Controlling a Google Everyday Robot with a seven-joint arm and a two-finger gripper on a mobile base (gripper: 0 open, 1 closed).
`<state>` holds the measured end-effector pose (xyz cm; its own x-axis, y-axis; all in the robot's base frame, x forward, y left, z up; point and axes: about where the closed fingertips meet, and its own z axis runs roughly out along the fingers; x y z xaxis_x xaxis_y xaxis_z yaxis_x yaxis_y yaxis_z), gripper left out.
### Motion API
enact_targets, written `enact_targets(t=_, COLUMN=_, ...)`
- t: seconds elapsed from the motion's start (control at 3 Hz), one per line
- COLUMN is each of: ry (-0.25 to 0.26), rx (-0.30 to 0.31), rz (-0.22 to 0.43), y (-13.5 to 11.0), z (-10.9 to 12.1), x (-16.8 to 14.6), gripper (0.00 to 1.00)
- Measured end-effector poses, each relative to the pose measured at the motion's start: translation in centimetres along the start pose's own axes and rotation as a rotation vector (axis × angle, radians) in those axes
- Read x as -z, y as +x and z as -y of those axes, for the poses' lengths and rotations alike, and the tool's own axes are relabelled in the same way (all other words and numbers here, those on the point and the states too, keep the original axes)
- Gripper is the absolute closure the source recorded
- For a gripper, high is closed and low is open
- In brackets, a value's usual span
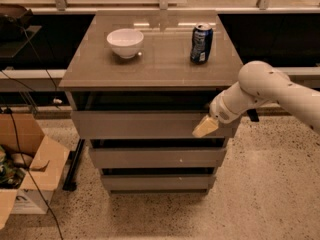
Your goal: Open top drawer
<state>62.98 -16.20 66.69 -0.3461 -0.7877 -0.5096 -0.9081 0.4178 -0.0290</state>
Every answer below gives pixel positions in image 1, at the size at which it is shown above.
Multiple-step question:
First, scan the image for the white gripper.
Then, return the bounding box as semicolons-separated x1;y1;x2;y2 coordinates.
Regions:
192;92;241;138

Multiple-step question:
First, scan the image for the grey top drawer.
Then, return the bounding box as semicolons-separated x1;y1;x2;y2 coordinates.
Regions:
70;109;242;141

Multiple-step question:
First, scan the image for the grey drawer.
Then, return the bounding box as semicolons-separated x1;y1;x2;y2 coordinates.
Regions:
89;148;226;169
101;175;215;191
70;109;242;141

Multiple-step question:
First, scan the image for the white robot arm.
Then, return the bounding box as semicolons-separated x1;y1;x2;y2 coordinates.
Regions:
193;61;320;138

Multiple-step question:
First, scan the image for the grey drawer cabinet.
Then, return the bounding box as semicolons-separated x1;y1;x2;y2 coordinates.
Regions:
60;10;242;193

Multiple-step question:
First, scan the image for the grey bottom drawer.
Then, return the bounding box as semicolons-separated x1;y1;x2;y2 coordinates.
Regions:
101;175;215;191

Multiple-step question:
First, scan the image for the grey middle drawer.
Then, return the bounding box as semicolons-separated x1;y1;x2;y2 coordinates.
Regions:
89;148;226;169

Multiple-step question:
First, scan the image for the open cardboard box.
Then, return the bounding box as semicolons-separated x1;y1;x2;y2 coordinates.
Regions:
0;114;69;228

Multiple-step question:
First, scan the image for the blue soda can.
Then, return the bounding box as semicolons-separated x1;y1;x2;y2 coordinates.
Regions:
190;22;213;64

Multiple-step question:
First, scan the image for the white ceramic bowl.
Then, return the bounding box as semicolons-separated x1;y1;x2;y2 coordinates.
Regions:
106;28;144;59

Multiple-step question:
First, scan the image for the black table leg foot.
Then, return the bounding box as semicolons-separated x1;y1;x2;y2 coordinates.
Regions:
63;139;85;192

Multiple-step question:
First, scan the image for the black device on shelf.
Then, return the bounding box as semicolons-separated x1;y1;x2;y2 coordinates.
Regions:
0;3;43;59

